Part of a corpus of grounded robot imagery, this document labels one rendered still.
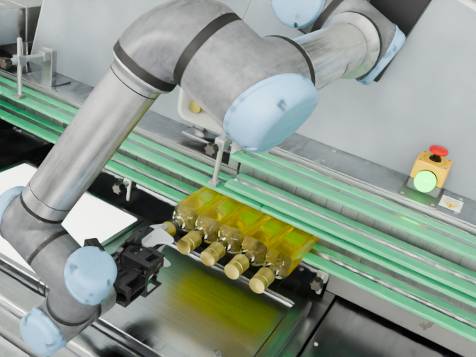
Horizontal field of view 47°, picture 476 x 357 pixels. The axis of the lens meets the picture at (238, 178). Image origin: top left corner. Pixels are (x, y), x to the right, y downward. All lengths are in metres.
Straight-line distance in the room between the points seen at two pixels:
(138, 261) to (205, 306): 0.24
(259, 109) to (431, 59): 0.67
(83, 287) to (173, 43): 0.36
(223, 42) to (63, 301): 0.44
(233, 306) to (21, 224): 0.53
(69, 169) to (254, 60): 0.31
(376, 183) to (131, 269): 0.55
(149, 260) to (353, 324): 0.52
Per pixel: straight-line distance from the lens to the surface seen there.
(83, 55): 1.71
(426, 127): 1.27
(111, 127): 0.75
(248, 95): 0.63
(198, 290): 1.22
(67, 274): 0.82
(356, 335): 1.29
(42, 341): 0.90
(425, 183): 1.20
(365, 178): 1.22
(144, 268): 1.01
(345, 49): 0.88
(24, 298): 1.18
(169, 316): 1.15
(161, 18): 0.69
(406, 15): 1.21
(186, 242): 1.11
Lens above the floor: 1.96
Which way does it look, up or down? 54 degrees down
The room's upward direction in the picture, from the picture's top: 125 degrees counter-clockwise
